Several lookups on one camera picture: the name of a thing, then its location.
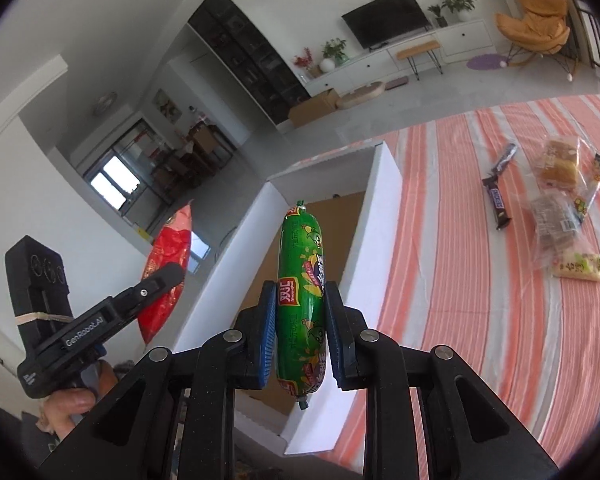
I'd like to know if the silver purple snack bar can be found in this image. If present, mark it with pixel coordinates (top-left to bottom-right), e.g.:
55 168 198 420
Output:
491 143 518 178

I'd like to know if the large green potted plant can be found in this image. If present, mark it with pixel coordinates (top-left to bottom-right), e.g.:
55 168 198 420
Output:
440 0 477 22

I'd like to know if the round beige floor cushion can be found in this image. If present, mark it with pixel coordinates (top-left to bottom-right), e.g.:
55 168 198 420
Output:
336 81 386 110

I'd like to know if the wooden bench stool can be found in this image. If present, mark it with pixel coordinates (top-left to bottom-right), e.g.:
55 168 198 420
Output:
396 39 443 80

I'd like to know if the small potted plant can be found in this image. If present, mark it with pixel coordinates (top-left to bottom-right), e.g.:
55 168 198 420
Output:
427 4 448 28

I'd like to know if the dark chocolate bar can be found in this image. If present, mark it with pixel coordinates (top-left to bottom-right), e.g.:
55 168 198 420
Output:
482 176 512 231

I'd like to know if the orange lounge chair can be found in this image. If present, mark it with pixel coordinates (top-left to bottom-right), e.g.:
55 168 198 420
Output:
495 0 578 82

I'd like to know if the clear brown cake bag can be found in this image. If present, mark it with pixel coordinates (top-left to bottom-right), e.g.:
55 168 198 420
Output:
529 190 580 268

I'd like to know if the green sausage snack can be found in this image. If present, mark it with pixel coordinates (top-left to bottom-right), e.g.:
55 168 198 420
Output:
276 202 326 410

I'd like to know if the purple floor mat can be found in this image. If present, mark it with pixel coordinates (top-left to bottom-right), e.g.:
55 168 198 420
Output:
466 53 508 72

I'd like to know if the brown cardboard box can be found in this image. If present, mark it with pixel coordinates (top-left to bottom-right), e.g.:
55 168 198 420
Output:
288 89 340 128

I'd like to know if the red flower arrangement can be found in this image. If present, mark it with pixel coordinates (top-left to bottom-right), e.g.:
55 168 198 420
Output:
294 48 314 78

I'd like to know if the yellow rice cracker pack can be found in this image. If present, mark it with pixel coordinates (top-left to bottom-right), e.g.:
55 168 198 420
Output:
550 250 600 282

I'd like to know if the dining table with chairs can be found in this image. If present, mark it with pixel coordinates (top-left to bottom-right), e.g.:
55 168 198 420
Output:
151 120 237 195

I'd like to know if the striped orange grey tablecloth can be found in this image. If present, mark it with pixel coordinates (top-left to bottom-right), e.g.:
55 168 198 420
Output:
377 94 600 465

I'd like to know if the long black green snack pack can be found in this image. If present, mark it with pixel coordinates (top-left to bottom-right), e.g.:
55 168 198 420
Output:
573 153 600 224

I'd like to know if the white tv cabinet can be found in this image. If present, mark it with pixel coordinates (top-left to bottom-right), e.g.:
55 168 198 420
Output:
304 20 495 96

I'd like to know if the clear yellow bread bag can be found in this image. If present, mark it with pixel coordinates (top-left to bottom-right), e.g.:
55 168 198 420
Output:
535 136 580 191

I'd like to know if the black television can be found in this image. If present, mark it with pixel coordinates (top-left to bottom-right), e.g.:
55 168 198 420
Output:
342 0 430 49

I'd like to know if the green plant white vase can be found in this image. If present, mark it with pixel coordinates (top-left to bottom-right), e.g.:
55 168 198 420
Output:
320 38 349 74

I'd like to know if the black display cabinet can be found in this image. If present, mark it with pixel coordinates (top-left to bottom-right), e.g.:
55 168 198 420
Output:
188 0 309 125

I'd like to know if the red snack packet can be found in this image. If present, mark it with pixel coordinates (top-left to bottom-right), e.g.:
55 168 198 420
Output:
137 204 193 344

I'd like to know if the white cardboard box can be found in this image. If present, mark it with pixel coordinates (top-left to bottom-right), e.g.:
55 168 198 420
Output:
166 138 402 456

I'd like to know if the person left hand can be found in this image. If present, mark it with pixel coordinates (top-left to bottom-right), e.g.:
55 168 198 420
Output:
36 360 118 440

